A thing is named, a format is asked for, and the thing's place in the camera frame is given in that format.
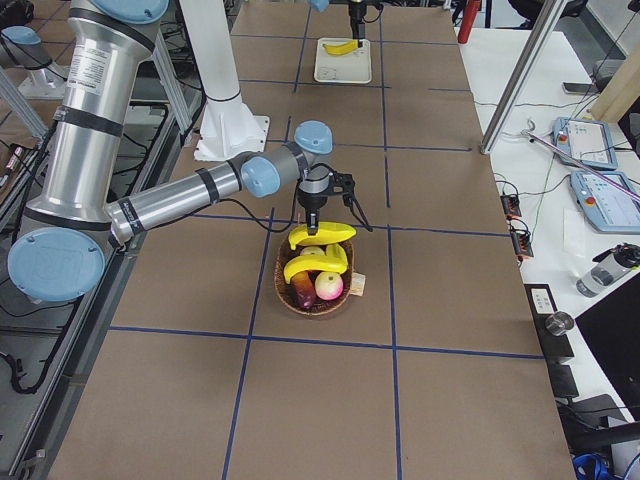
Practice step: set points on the red fire extinguisher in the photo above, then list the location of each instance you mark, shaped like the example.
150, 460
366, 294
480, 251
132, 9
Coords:
469, 13

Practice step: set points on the woven wicker basket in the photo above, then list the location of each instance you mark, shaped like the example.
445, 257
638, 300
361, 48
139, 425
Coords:
313, 273

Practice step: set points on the red orange mango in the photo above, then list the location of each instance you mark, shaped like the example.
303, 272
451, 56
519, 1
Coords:
305, 290

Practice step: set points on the yellow banana rear basket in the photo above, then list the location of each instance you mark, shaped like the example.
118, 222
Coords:
337, 252

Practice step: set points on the orange circuit board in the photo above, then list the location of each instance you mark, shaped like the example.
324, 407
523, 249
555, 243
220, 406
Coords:
511, 206
521, 241

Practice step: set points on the yellow banana moved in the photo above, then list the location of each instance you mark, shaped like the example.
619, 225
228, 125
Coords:
328, 233
342, 48

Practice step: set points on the upper teach pendant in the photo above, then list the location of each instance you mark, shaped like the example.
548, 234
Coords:
587, 140

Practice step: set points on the white pedestal column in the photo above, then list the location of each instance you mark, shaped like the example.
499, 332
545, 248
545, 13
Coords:
228, 126

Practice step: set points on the teach pendant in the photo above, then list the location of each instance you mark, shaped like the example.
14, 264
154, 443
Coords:
604, 204
587, 140

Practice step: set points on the small steel cup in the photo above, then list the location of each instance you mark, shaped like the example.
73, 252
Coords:
559, 323

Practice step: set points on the aluminium frame post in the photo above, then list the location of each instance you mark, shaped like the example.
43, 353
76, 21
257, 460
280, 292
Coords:
544, 26

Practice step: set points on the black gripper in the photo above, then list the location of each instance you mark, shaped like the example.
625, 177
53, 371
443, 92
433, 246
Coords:
310, 202
356, 20

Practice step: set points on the white rectangular plastic tray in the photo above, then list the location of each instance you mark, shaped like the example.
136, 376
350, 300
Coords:
353, 68

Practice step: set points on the yellow banana basket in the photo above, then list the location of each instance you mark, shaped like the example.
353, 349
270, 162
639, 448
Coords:
314, 262
337, 252

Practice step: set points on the reacher grabber stick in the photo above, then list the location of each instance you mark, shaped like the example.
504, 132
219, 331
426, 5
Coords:
532, 137

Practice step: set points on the orange circuit board upper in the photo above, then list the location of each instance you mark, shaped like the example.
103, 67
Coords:
511, 206

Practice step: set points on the clear water bottle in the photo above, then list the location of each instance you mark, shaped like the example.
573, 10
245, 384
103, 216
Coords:
610, 266

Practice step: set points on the yellow banana front basket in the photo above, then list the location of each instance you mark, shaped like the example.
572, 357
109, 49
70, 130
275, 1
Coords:
314, 262

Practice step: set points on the paper tag on basket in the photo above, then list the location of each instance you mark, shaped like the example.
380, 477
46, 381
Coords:
357, 285

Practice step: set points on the lower teach pendant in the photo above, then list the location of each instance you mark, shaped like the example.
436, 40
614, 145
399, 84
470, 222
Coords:
604, 204

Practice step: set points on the yellow pear in basket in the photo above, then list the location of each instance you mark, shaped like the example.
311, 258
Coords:
312, 250

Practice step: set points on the orange circuit board lower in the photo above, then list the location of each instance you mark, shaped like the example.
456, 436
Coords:
521, 241

